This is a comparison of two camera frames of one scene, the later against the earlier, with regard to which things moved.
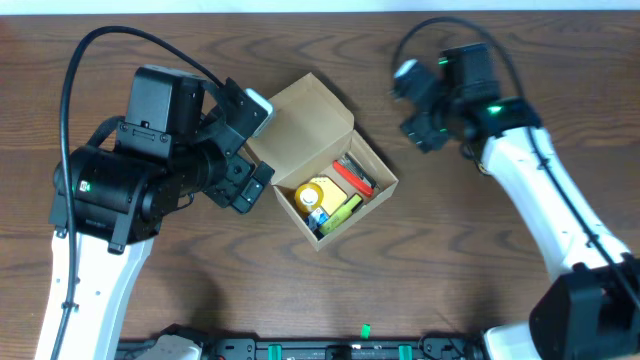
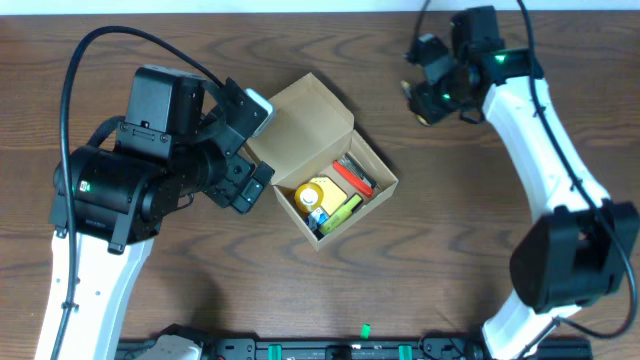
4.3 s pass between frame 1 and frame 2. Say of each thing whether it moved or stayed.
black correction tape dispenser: moved
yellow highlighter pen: stayed
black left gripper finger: stayed
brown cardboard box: stayed
